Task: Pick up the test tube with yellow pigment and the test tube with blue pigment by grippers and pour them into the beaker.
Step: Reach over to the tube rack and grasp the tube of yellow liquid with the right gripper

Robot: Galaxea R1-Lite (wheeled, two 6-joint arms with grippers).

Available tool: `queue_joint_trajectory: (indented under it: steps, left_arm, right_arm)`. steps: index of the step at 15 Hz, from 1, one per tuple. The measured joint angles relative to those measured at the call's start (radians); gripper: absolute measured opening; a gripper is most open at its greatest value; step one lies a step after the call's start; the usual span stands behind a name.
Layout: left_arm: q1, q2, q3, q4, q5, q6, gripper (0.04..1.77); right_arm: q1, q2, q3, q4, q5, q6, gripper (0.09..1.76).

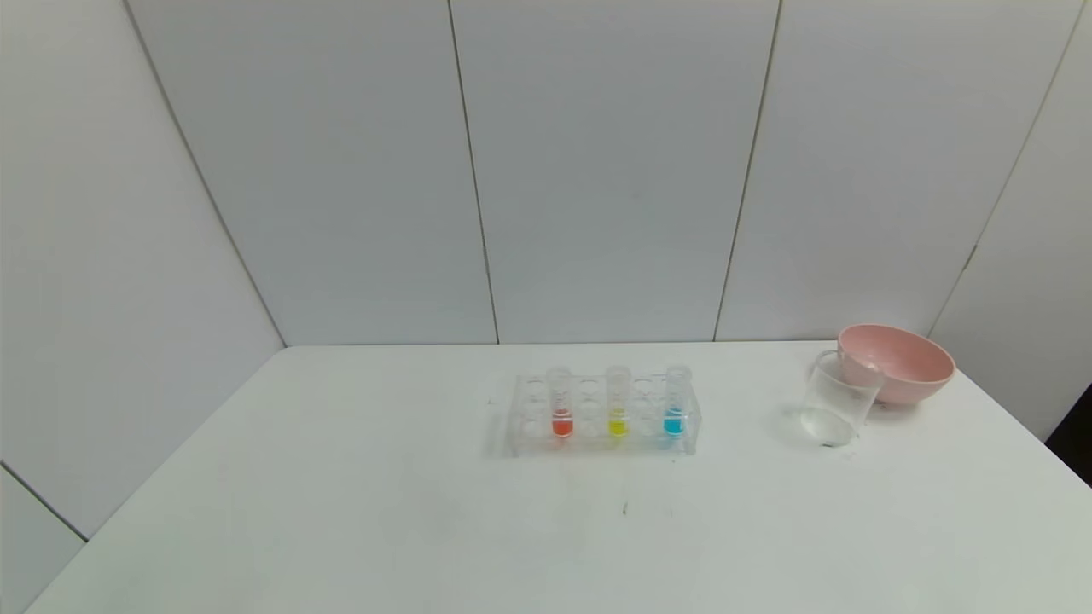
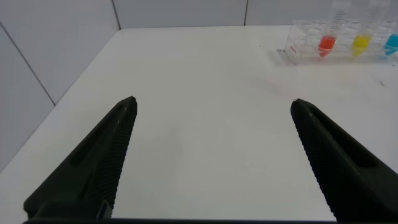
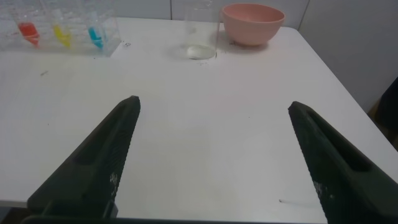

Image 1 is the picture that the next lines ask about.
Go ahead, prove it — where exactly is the yellow pigment test tube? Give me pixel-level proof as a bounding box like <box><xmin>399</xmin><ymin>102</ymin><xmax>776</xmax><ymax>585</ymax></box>
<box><xmin>606</xmin><ymin>366</ymin><xmax>632</xmax><ymax>438</ymax></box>

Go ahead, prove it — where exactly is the blue pigment test tube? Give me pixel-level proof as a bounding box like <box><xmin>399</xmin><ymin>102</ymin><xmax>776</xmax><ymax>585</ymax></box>
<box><xmin>665</xmin><ymin>366</ymin><xmax>692</xmax><ymax>438</ymax></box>

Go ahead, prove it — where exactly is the clear plastic beaker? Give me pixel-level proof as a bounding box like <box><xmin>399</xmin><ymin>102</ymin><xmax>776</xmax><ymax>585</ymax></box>
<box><xmin>798</xmin><ymin>349</ymin><xmax>886</xmax><ymax>449</ymax></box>

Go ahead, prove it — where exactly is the pink bowl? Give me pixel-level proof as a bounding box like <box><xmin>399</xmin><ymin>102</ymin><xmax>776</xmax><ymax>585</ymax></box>
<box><xmin>837</xmin><ymin>323</ymin><xmax>957</xmax><ymax>406</ymax></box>

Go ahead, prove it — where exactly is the red pigment test tube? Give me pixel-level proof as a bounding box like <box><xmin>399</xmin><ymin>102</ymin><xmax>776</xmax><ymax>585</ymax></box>
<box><xmin>547</xmin><ymin>367</ymin><xmax>574</xmax><ymax>439</ymax></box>

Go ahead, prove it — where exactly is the clear acrylic test tube rack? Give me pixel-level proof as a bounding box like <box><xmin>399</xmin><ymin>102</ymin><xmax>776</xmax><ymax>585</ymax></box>
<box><xmin>491</xmin><ymin>368</ymin><xmax>702</xmax><ymax>459</ymax></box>

